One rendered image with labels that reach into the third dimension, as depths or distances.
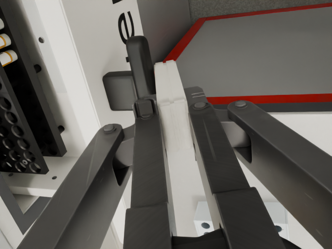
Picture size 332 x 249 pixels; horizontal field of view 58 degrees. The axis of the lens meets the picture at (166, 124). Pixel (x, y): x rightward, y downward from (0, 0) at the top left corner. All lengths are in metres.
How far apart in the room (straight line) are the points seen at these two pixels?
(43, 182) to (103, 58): 0.19
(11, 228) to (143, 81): 0.21
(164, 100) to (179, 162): 0.28
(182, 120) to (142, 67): 0.06
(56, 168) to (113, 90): 0.18
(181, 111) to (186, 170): 0.29
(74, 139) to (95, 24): 0.18
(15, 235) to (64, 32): 0.23
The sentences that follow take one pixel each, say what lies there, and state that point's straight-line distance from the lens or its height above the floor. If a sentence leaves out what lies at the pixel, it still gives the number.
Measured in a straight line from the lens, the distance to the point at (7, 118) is 0.31.
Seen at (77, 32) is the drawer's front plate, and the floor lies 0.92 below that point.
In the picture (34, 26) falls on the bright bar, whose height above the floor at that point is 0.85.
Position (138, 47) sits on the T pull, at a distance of 0.19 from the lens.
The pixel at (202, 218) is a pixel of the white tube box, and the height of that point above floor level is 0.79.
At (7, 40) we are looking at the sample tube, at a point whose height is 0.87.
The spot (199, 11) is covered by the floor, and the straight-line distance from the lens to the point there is 1.12.
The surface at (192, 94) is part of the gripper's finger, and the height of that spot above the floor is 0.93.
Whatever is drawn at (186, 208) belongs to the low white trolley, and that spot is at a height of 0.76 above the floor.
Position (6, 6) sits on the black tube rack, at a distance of 0.30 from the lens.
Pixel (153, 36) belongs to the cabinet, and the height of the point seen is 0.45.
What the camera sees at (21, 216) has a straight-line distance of 0.36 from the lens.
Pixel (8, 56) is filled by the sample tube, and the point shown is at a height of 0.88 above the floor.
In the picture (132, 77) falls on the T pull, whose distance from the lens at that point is 0.20.
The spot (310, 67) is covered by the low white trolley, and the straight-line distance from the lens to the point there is 0.54.
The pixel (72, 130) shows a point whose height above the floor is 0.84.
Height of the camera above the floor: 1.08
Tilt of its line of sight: 55 degrees down
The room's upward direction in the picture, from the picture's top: 152 degrees counter-clockwise
